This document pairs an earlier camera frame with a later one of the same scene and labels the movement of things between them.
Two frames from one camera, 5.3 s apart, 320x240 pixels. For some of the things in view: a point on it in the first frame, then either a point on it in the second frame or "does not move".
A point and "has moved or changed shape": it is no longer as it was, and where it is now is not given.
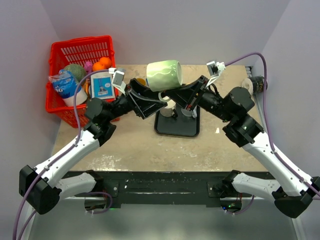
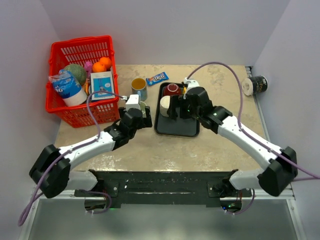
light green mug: (164, 75) has moved or changed shape
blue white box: (101, 85) does not move
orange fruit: (106, 61) does not move
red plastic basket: (74, 51) does not move
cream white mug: (167, 111) does not move
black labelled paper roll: (254, 84) does not move
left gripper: (148, 102) -> (145, 122)
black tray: (182, 125) does not move
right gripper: (188, 93) -> (178, 101)
